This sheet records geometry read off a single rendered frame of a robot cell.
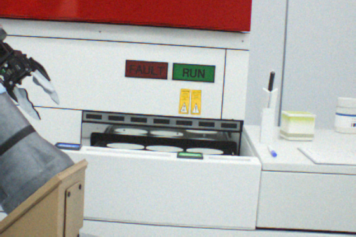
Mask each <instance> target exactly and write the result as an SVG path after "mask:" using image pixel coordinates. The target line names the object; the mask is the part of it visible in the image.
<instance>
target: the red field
mask: <svg viewBox="0 0 356 237"><path fill-rule="evenodd" d="M166 71H167V64H157V63H146V62H127V73H126V76H142V77H153V78H166Z"/></svg>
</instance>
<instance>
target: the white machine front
mask: <svg viewBox="0 0 356 237"><path fill-rule="evenodd" d="M0 24H1V25H2V26H3V29H4V30H5V31H6V33H7V34H8V35H7V37H6V39H5V40H4V41H3V42H4V43H5V42H6V43H8V44H9V45H10V46H11V47H12V48H13V49H15V50H21V51H22V53H23V54H25V53H26V54H27V58H28V59H30V57H32V58H33V59H34V60H36V61H38V62H39V63H40V64H42V65H43V66H44V68H45V69H46V71H47V73H48V75H49V77H50V79H51V81H52V83H53V85H54V87H55V89H56V91H57V95H58V99H59V102H60V103H59V105H58V104H57V103H55V102H54V101H53V100H52V99H51V97H50V96H49V94H48V93H46V92H45V91H44V90H43V88H42V87H41V86H38V85H36V84H35V83H34V82H33V75H32V76H26V77H25V78H24V79H23V80H22V85H19V84H17V86H18V88H25V89H26V90H27V92H28V94H29V100H30V101H31V102H32V103H33V104H34V108H35V109H36V110H37V112H38V113H39V116H40V118H41V120H37V119H34V118H33V117H31V116H30V115H28V114H27V112H26V111H25V110H23V109H22V108H21V107H20V105H19V104H18V103H17V102H15V101H14V99H12V98H11V99H12V101H14V103H15V104H16V105H17V107H18V108H19V109H20V110H21V111H22V113H23V115H24V116H25V117H26V118H27V120H28V121H29V122H30V124H31V125H32V126H33V128H34V129H35V131H37V133H38V134H39V135H40V136H42V137H43V138H45V140H47V141H48V142H50V143H52V144H56V143H57V142H66V143H75V144H81V132H82V123H83V122H94V123H102V124H113V125H133V126H153V127H163V128H183V129H194V130H213V131H223V132H238V133H239V134H240V136H239V146H238V156H240V144H241V134H242V130H243V125H244V115H245V97H246V87H247V68H248V59H249V41H250V33H249V32H229V31H218V30H201V29H187V28H177V27H156V26H145V25H124V24H103V23H93V22H72V21H69V22H63V21H52V20H32V19H22V18H21V19H12V18H0ZM127 62H146V63H157V64H167V71H166V78H153V77H142V76H126V73H127ZM174 64H177V65H198V66H209V67H214V79H213V81H194V79H174ZM181 88H185V89H196V90H202V104H201V115H192V114H191V94H190V103H189V114H179V102H180V94H181ZM83 111H86V112H96V113H106V114H125V115H136V116H156V117H166V118H186V119H206V120H217V121H236V122H240V129H239V131H234V130H215V129H204V128H185V127H174V126H154V125H135V124H124V123H106V122H104V121H85V120H83Z"/></svg>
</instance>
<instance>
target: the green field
mask: <svg viewBox="0 0 356 237"><path fill-rule="evenodd" d="M174 79H194V81H213V79H214V67H209V66H198V65H177V64H174Z"/></svg>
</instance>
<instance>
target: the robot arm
mask: <svg viewBox="0 0 356 237"><path fill-rule="evenodd" d="M7 35H8V34H7V33H6V31H5V30H4V29H3V26H2V25H1V24H0V76H3V77H4V78H3V79H4V80H3V79H2V78H1V77H0V82H1V84H2V85H3V86H4V88H3V87H2V86H1V85H0V206H1V208H2V209H3V210H4V212H5V213H6V215H8V214H9V213H11V212H12V211H13V210H14V209H16V207H18V206H19V205H20V204H21V203H23V202H24V201H25V200H27V199H28V198H29V197H31V196H32V194H33V193H35V192H36V191H37V190H38V189H39V188H40V187H42V186H43V185H44V184H45V183H47V182H48V181H49V180H50V179H51V178H52V177H54V176H55V175H56V174H58V173H59V172H61V171H62V170H66V169H67V168H69V167H71V166H73V165H75V163H74V162H73V160H72V159H71V158H70V156H69V155H68V154H66V153H65V152H64V151H61V150H60V149H59V148H58V147H56V146H54V145H53V144H51V143H50V142H48V141H47V140H45V138H43V137H42V136H40V135H39V134H38V133H37V131H35V129H34V128H33V126H32V125H31V124H30V122H29V121H28V120H27V118H26V117H25V116H24V115H23V113H22V111H21V110H20V109H19V108H18V107H17V105H16V104H15V103H14V101H15V102H17V103H18V104H19V105H20V107H21V108H22V109H23V110H25V111H26V112H27V114H28V115H30V116H31V117H33V118H34V119H37V120H41V118H40V116H39V113H38V112H37V110H36V109H35V108H34V104H33V103H32V102H31V101H30V100H29V94H28V92H27V90H26V89H25V88H18V86H17V84H19V85H22V80H23V79H24V78H25V77H26V76H32V75H33V82H34V83H35V84H36V85H38V86H41V87H42V88H43V90H44V91H45V92H46V93H48V94H49V96H50V97H51V99H52V100H53V101H54V102H55V103H57V104H58V105H59V103H60V102H59V99H58V95H57V91H56V89H55V87H54V85H53V83H52V81H51V79H50V77H49V75H48V73H47V71H46V69H45V68H44V66H43V65H42V64H40V63H39V62H38V61H36V60H34V59H33V58H32V57H30V59H28V58H27V54H26V53H25V54H23V53H22V51H21V50H15V49H13V48H12V47H11V46H10V45H9V44H8V43H6V42H5V43H4V42H3V41H4V40H5V39H6V37H7ZM5 88H6V89H5ZM11 98H12V99H14V101H12V99H11Z"/></svg>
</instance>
